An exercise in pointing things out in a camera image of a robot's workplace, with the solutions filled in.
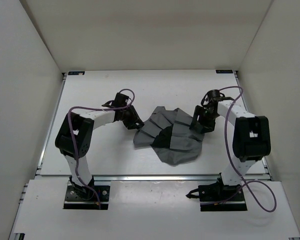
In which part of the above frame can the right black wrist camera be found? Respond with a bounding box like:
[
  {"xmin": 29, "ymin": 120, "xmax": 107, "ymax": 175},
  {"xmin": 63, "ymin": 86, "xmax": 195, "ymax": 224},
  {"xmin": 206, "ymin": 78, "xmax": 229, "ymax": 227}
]
[{"xmin": 200, "ymin": 89, "xmax": 225, "ymax": 106}]

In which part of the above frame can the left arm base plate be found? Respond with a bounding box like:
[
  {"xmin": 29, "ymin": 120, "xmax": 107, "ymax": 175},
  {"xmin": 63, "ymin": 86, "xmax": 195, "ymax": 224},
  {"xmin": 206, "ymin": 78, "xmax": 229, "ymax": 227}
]
[{"xmin": 63, "ymin": 176, "xmax": 111, "ymax": 210}]

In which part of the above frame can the blue table label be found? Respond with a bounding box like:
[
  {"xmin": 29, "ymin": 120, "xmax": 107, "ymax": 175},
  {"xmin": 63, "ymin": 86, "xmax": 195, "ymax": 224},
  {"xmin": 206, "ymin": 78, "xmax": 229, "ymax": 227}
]
[
  {"xmin": 215, "ymin": 69, "xmax": 233, "ymax": 74},
  {"xmin": 67, "ymin": 71, "xmax": 85, "ymax": 76}
]

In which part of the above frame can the grey pleated skirt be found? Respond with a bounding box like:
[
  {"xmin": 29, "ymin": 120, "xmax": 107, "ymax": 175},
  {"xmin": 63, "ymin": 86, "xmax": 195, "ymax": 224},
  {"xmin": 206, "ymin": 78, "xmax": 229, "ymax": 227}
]
[{"xmin": 133, "ymin": 106, "xmax": 205, "ymax": 166}]

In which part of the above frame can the purple cable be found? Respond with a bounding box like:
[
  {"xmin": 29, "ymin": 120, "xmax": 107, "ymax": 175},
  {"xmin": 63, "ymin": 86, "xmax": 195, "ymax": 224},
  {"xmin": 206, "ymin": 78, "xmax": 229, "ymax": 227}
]
[
  {"xmin": 67, "ymin": 88, "xmax": 136, "ymax": 206},
  {"xmin": 199, "ymin": 86, "xmax": 277, "ymax": 213}
]

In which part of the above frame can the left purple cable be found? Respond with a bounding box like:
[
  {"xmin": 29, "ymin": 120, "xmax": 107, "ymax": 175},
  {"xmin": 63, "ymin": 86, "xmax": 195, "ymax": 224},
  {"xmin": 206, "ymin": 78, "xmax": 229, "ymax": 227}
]
[{"xmin": 67, "ymin": 88, "xmax": 136, "ymax": 206}]

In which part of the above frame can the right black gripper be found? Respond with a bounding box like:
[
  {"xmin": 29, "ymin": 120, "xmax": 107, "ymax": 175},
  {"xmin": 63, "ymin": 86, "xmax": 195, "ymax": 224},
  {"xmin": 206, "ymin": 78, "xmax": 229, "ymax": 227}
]
[{"xmin": 190, "ymin": 105, "xmax": 221, "ymax": 134}]

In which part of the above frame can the right blue table label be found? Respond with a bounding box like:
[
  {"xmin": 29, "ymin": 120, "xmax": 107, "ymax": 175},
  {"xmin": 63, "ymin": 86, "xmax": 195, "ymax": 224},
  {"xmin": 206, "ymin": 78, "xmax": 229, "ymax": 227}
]
[{"xmin": 215, "ymin": 69, "xmax": 233, "ymax": 74}]

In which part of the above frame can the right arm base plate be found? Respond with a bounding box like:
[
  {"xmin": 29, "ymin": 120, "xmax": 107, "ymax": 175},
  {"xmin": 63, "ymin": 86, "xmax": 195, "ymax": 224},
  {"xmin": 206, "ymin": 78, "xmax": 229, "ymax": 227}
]
[{"xmin": 186, "ymin": 176, "xmax": 248, "ymax": 212}]

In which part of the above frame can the left blue table label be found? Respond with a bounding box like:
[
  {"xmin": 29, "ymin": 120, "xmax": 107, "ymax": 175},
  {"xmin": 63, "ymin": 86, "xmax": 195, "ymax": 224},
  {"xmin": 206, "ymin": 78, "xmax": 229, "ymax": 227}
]
[{"xmin": 67, "ymin": 71, "xmax": 85, "ymax": 76}]

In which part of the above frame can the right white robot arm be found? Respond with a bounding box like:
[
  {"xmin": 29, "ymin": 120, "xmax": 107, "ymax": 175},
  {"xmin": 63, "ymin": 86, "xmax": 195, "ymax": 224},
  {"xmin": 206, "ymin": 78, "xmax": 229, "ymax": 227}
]
[{"xmin": 190, "ymin": 97, "xmax": 271, "ymax": 200}]

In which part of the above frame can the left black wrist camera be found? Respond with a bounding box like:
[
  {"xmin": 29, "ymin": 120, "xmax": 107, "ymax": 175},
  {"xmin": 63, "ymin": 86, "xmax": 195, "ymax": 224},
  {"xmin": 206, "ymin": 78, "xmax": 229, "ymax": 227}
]
[{"xmin": 102, "ymin": 92, "xmax": 129, "ymax": 108}]

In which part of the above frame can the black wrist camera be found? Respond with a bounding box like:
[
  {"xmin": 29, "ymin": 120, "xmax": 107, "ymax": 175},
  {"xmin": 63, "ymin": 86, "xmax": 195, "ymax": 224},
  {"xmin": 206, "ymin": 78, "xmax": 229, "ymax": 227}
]
[
  {"xmin": 200, "ymin": 89, "xmax": 225, "ymax": 106},
  {"xmin": 102, "ymin": 92, "xmax": 129, "ymax": 108}
]

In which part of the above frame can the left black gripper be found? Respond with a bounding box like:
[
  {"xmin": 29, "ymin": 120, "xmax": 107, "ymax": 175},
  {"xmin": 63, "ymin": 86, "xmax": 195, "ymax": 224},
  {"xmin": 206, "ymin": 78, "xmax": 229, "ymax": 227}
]
[{"xmin": 120, "ymin": 104, "xmax": 144, "ymax": 130}]

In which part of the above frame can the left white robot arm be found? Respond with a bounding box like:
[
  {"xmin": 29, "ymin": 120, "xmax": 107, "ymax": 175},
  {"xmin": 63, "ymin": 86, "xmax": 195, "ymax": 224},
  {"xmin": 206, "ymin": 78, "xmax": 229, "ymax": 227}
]
[{"xmin": 55, "ymin": 103, "xmax": 144, "ymax": 205}]

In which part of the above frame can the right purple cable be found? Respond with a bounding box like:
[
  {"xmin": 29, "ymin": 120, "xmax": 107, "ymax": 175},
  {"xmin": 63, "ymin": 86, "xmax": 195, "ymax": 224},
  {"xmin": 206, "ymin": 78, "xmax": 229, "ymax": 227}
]
[{"xmin": 199, "ymin": 86, "xmax": 277, "ymax": 213}]

